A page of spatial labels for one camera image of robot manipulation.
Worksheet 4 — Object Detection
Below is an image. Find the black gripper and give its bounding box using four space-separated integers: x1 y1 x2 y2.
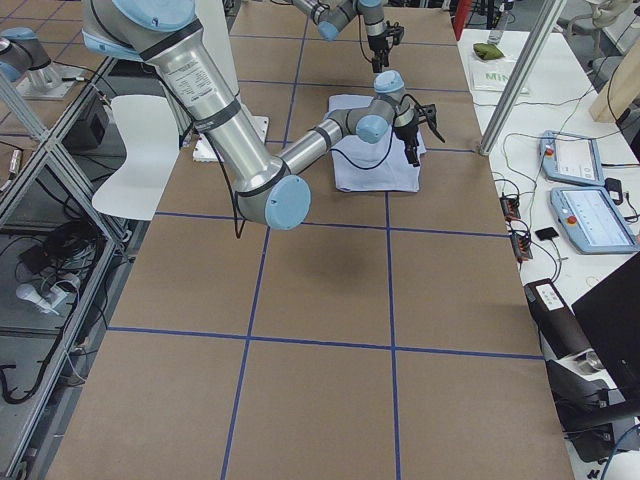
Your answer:
393 105 420 167
365 20 389 73

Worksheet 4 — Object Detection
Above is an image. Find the light blue striped shirt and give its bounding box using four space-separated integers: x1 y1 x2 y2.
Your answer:
328 94 420 193

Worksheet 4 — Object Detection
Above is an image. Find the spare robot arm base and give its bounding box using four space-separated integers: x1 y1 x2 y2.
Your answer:
1 27 87 100

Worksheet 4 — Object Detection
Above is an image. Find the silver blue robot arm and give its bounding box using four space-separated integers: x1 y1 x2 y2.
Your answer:
82 0 423 230
291 0 403 73

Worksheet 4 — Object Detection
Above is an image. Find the green fabric pouch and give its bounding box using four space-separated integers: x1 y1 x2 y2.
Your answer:
473 43 505 61

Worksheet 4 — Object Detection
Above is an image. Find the clear plastic MINI bag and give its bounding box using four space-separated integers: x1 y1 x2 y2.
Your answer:
468 53 516 92

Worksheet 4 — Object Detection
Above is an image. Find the orange circuit board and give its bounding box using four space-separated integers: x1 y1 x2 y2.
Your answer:
499 195 521 220
509 230 533 263

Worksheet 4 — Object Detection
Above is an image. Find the upper blue teach pendant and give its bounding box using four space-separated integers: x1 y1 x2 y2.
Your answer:
539 130 605 187

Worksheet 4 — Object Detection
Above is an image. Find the blue teach pendant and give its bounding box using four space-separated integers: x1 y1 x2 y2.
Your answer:
539 130 605 187
549 187 639 254

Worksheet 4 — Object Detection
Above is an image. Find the lower blue teach pendant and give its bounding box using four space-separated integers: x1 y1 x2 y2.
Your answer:
549 187 639 254

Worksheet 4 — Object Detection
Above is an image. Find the black monitor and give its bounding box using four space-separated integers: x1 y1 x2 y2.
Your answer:
572 255 639 400

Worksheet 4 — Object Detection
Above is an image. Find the black label printer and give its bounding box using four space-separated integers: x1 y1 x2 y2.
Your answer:
524 279 634 437

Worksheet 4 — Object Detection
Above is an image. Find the white power strip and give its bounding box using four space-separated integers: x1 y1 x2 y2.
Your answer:
15 279 80 316

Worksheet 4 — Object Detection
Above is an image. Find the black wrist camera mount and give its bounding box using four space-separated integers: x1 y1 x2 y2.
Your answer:
386 21 405 48
416 104 446 143

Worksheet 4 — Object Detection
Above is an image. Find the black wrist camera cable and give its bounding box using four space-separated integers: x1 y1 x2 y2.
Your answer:
331 92 416 171

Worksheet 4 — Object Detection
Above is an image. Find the aluminium frame post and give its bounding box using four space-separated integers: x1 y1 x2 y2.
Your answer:
478 0 567 156

